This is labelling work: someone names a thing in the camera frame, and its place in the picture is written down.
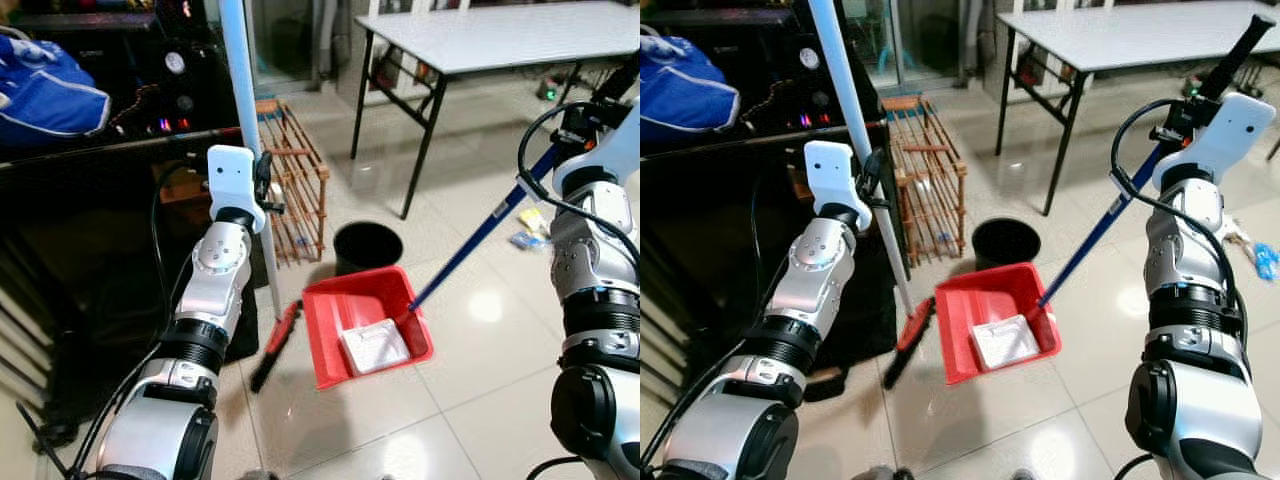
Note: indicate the folded wooden slat rack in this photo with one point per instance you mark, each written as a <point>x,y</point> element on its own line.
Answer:
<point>300,180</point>
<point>930,180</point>

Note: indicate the glass sliding door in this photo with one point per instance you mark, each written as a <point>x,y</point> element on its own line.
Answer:
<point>300,40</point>
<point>930,40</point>

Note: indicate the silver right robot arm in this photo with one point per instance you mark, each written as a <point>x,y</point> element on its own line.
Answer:
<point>1180,270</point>
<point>590,260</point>

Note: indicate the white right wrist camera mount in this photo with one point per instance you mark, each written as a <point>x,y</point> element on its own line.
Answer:
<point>615,150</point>
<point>1225,135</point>

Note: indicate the white table black legs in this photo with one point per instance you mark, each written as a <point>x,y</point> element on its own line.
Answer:
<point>500,35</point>
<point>1130,30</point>

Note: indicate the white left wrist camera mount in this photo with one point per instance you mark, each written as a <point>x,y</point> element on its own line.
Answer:
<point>230,180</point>
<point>830,175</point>

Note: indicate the light blue plastic packet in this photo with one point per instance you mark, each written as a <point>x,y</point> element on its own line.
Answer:
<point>527,240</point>
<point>1266,260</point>

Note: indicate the blue fabric bag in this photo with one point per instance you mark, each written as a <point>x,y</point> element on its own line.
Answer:
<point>685,95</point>
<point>50,100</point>

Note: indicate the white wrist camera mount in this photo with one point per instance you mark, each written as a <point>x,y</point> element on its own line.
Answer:
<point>615,150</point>
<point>830,175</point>
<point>1225,135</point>
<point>230,180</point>

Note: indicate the white foam tray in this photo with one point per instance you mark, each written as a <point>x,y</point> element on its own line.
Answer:
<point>375,348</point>
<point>1005,343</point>

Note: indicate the black round waste bin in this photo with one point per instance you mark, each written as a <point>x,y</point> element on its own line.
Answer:
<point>368,250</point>
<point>1005,245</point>

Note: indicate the black power adapter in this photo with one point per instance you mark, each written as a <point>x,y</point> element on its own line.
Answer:
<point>1192,87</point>
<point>548,88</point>

